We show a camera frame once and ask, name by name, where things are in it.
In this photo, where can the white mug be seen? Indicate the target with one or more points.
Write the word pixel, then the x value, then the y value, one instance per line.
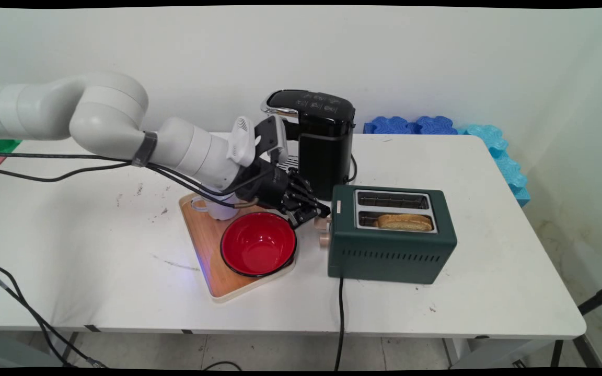
pixel 222 210

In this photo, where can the dark green two-slot toaster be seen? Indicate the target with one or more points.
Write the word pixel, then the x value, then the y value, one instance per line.
pixel 390 256

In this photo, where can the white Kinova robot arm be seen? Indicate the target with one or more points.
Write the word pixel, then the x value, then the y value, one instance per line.
pixel 102 112

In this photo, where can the light blue foam mat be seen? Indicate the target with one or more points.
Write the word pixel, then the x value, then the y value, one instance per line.
pixel 505 162

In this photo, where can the dark blue foam mat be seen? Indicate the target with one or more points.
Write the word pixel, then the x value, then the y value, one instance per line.
pixel 437 125
pixel 389 125

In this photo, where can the black coffee machine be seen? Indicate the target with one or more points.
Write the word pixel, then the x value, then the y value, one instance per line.
pixel 324 149

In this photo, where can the red bowl black rim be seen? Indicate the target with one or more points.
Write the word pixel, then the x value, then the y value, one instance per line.
pixel 258 244

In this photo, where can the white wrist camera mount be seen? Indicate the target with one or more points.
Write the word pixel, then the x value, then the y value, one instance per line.
pixel 249 140

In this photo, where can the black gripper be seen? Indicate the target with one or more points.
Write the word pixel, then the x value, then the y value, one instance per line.
pixel 264 185

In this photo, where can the toasted bread slice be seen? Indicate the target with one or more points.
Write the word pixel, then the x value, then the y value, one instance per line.
pixel 404 222

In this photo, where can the wooden tray white rim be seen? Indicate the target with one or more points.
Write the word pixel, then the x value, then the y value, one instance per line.
pixel 207 245

